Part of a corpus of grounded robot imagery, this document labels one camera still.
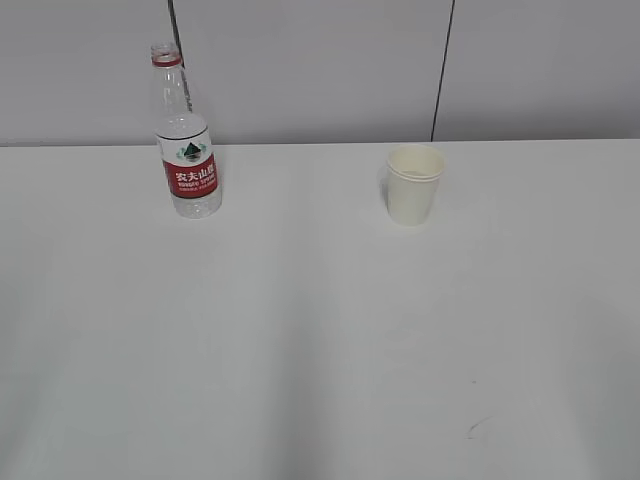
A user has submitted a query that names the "white paper cup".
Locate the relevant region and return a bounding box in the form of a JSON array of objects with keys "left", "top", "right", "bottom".
[{"left": 386, "top": 144, "right": 445, "bottom": 227}]

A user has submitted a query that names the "clear Nongfu Spring water bottle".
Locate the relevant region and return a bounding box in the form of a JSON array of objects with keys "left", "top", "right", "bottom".
[{"left": 151, "top": 42, "right": 222, "bottom": 219}]

